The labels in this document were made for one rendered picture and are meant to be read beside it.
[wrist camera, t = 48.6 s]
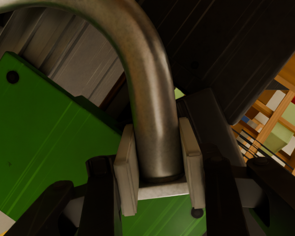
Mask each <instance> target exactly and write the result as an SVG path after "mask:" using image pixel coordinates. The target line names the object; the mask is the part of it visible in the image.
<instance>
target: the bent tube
mask: <svg viewBox="0 0 295 236"><path fill-rule="evenodd" d="M28 7H50V8H55V9H60V10H63V11H66V12H69V13H72V14H74V15H76V16H78V17H80V18H82V19H83V20H85V21H87V22H88V23H90V24H91V25H92V26H94V27H95V28H96V29H97V30H98V31H99V32H100V33H101V34H102V35H103V36H104V37H105V38H106V39H107V40H108V42H109V43H110V44H111V46H112V47H113V49H114V50H115V52H116V54H117V55H118V57H119V59H120V62H121V64H122V66H123V69H124V72H125V76H126V80H127V85H128V92H129V99H130V106H131V113H132V119H133V129H134V136H135V142H136V149H137V156H138V163H139V170H140V178H139V191H138V200H142V199H153V198H161V197H169V196H177V195H184V194H189V190H188V185H187V181H186V176H185V171H184V163H183V155H182V148H181V140H180V132H179V125H178V117H177V107H176V99H175V91H174V84H173V77H172V71H171V67H170V62H169V58H168V55H167V53H166V50H165V47H164V45H163V42H162V40H161V38H160V36H159V34H158V32H157V30H156V28H155V26H154V25H153V23H152V22H151V20H150V18H149V17H148V15H147V14H146V13H145V11H144V10H143V9H142V8H141V6H140V5H139V4H138V3H137V2H136V1H135V0H0V14H2V13H5V12H10V11H14V10H18V9H22V8H28Z"/></svg>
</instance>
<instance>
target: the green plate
mask: <svg viewBox="0 0 295 236"><path fill-rule="evenodd" d="M117 123H119V122H118V121H117V120H115V119H114V118H112V117H111V116H110V115H108V114H107V113H106V112H104V111H103V110H101V109H100V108H99V107H97V106H96V105H95V104H93V103H92V102H91V101H89V100H88V99H87V98H85V97H84V96H82V95H81V96H75V97H74V96H73V95H71V94H70V93H69V92H67V91H66V90H65V89H63V88H62V87H61V86H60V85H58V84H57V83H55V82H54V81H53V80H51V79H50V78H49V77H47V76H46V75H44V74H43V73H42V72H40V71H39V70H37V69H36V68H35V67H33V66H32V65H31V64H30V63H28V62H27V61H25V60H24V59H23V58H21V57H20V56H19V55H17V54H16V53H15V52H9V51H6V52H5V53H4V54H3V56H2V57H1V59H0V211H1V212H3V213H4V214H6V215H7V216H8V217H10V218H11V219H13V220H14V221H17V220H18V219H19V218H20V217H21V216H22V215H23V213H24V212H25V211H26V210H27V209H28V208H29V207H30V206H31V205H32V204H33V202H34V201H35V200H36V199H37V198H38V197H39V196H40V195H41V194H42V193H43V191H44V190H45V189H46V188H47V187H48V186H50V185H51V184H53V183H55V182H57V181H60V180H62V181H63V180H70V181H72V182H73V184H74V187H77V186H80V185H83V184H86V183H87V182H88V174H87V169H86V164H85V162H86V161H87V160H88V159H90V158H92V157H95V156H99V155H115V154H117V151H118V147H119V144H120V141H121V137H122V134H123V132H122V131H120V130H119V129H118V128H116V127H115V126H114V125H115V124H117ZM120 211H121V208H120ZM121 216H122V232H123V236H202V235H203V234H204V233H205V232H206V230H207V223H206V208H199V209H194V207H192V204H191V199H190V195H189V194H184V195H177V196H169V197H161V198H153V199H142V200H138V204H137V213H135V215H132V216H124V215H122V211H121Z"/></svg>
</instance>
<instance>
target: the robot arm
mask: <svg viewBox="0 0 295 236"><path fill-rule="evenodd" d="M178 125H179V132H180V140H181V148H182V155H183V163H184V171H185V176H186V181H187V185H188V190H189V195H190V199H191V204H192V207H194V209H199V208H206V231H207V236H250V234H249V230H248V226H247V223H246V219H245V216H244V212H243V207H248V208H249V212H250V214H251V215H252V217H253V218H254V219H255V221H256V222H257V223H258V225H259V226H260V227H261V228H262V230H263V231H264V233H265V234H266V235H267V236H295V176H294V175H293V174H291V173H290V172H289V171H288V170H286V169H285V168H284V167H282V166H281V165H280V164H278V163H277V162H276V161H275V160H273V159H271V158H267V157H261V156H259V157H254V158H251V159H249V160H247V162H246V167H245V166H235V165H231V163H230V160H229V159H228V158H226V157H223V156H222V154H221V152H220V151H219V149H218V147H217V145H215V144H213V143H211V142H209V143H200V144H198V143H197V140H196V138H195V135H194V133H193V130H192V127H191V125H190V122H189V120H188V118H186V117H182V118H179V119H178ZM85 164H86V169H87V174H88V182H87V183H86V184H83V185H80V186H77V187H74V184H73V182H72V181H70V180H63V181H62V180H60V181H57V182H55V183H53V184H51V185H50V186H48V187H47V188H46V189H45V190H44V191H43V193H42V194H41V195H40V196H39V197H38V198H37V199H36V200H35V201H34V202H33V204H32V205H31V206H30V207H29V208H28V209H27V210H26V211H25V212H24V213H23V215H22V216H21V217H20V218H19V219H18V220H17V221H16V222H15V223H14V224H13V226H12V227H11V228H10V229H9V230H8V231H7V232H6V233H5V234H4V236H123V232H122V216H121V211H122V215H124V216H132V215H135V213H137V204H138V191H139V178H140V170H139V163H138V156H137V149H136V142H135V136H134V129H133V124H127V125H126V126H125V127H124V130H123V134H122V137H121V141H120V144H119V147H118V151H117V154H115V155H99V156H95V157H92V158H90V159H88V160H87V161H86V162H85ZM120 208H121V211H120Z"/></svg>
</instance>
